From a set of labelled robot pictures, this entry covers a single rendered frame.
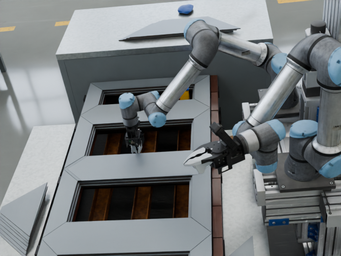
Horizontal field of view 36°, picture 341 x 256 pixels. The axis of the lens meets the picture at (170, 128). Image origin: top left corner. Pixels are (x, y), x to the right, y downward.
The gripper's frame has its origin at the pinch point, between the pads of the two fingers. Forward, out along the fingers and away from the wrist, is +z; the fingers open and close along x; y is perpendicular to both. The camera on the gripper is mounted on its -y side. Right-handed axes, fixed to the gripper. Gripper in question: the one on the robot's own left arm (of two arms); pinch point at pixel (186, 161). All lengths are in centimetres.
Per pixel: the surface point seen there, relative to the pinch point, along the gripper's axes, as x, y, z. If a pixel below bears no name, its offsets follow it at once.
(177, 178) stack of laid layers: 64, 54, -16
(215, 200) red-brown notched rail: 43, 58, -25
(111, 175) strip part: 81, 50, 11
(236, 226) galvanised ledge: 38, 73, -31
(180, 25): 157, 17, -69
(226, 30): 136, 21, -88
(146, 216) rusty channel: 65, 69, 3
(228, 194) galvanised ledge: 57, 71, -39
